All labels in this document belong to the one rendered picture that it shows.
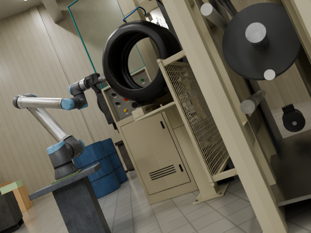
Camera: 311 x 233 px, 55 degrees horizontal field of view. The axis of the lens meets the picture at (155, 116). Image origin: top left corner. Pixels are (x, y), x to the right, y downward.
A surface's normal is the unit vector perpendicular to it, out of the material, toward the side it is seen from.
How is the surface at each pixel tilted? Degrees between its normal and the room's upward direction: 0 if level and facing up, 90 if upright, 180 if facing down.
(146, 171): 90
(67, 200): 90
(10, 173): 90
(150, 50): 90
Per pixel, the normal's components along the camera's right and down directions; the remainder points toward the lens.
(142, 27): -0.32, -0.05
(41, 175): 0.10, -0.09
